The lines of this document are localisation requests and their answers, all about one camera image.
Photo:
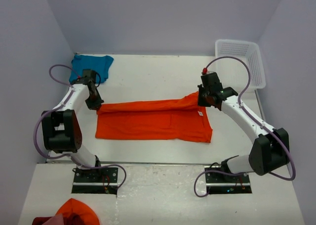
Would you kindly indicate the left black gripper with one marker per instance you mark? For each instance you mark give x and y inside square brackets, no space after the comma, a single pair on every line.
[96,105]

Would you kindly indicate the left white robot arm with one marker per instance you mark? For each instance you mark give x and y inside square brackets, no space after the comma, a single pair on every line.
[60,127]

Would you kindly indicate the orange t shirt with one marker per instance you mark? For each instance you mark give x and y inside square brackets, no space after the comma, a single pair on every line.
[155,120]

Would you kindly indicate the orange cloth in pile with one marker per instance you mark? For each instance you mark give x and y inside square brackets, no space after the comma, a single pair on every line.
[75,212]

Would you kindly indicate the white plastic basket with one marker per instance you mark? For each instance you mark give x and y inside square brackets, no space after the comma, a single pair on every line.
[242,64]

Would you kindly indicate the dark red cloth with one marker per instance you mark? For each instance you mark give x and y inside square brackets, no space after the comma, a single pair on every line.
[40,220]

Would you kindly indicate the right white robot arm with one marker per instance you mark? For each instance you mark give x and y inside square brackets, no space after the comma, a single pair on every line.
[270,146]

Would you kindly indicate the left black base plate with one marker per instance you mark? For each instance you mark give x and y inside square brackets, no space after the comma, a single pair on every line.
[96,181]

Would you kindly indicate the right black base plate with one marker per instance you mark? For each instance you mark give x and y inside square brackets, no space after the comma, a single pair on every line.
[222,184]

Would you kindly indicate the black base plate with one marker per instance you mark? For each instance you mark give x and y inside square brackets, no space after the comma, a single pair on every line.
[222,184]
[96,181]

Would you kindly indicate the pink cloth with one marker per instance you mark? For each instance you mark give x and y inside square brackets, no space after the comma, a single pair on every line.
[55,220]

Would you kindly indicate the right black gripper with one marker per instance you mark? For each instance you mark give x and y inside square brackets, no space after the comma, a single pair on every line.
[201,103]

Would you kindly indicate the folded blue t shirt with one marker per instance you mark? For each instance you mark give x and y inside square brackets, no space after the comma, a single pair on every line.
[100,65]

